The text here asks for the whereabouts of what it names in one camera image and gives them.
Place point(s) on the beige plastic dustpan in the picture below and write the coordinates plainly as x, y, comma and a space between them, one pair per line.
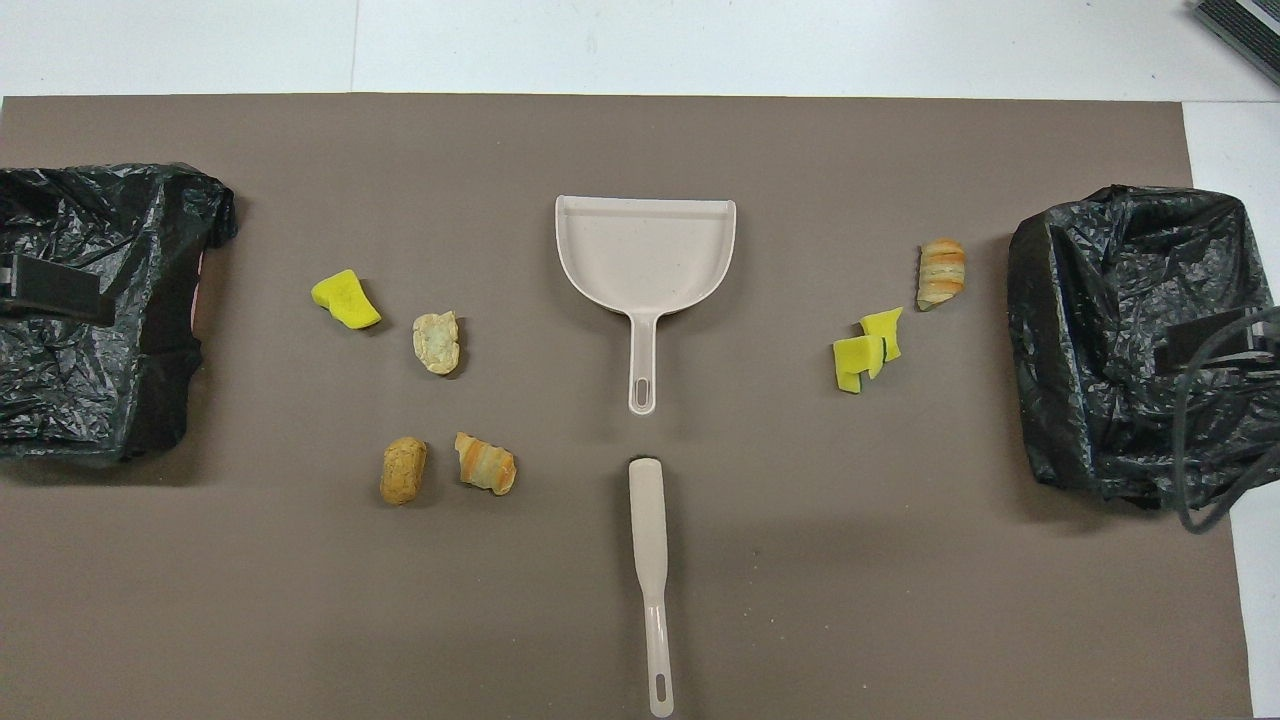
645, 250

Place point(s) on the pale flaky pastry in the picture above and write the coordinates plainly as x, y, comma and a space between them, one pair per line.
437, 343

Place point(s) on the yellow sponge piece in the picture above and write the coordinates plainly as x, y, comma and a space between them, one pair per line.
855, 365
883, 332

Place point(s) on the yellow green scouring sponge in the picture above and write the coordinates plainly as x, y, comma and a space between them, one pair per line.
346, 299

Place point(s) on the black plastic bag lined bin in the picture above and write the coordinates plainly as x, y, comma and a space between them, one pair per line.
1100, 300
110, 400

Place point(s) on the brown oval bread roll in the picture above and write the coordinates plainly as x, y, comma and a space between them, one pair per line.
403, 470

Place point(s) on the grey ribbed device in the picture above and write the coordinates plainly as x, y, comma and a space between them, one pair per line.
1245, 28

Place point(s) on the beige hand brush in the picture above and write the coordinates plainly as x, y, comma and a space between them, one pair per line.
648, 520

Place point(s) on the brown table mat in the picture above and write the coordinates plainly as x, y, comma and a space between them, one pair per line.
300, 600

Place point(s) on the striped toy croissant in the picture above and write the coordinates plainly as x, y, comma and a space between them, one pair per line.
941, 273
487, 464

